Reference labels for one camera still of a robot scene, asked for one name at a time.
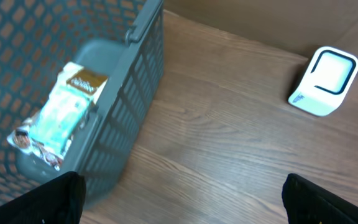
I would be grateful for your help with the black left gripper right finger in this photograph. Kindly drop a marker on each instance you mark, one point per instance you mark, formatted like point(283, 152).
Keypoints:
point(306, 202)

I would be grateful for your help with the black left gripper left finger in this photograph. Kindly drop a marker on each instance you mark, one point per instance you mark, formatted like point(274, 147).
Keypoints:
point(59, 201)

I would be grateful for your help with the brown Pantree snack pouch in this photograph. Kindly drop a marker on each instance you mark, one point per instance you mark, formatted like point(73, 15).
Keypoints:
point(72, 76)

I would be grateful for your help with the grey plastic mesh basket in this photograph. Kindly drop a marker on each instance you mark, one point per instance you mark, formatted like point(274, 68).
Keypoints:
point(120, 39)

